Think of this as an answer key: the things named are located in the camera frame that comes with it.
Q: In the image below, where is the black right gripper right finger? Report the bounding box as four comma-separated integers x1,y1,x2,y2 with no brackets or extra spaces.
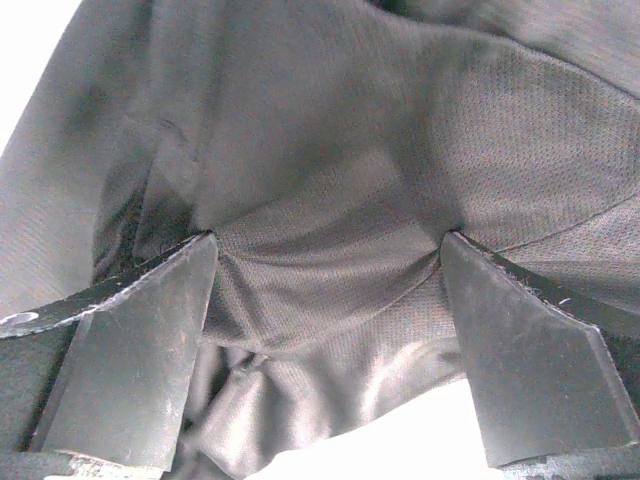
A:
440,231,639,468

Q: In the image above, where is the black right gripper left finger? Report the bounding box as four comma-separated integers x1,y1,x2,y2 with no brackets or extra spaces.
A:
1,233,218,470

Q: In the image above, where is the black t shirt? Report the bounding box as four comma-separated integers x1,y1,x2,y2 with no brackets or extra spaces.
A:
1,1,639,479

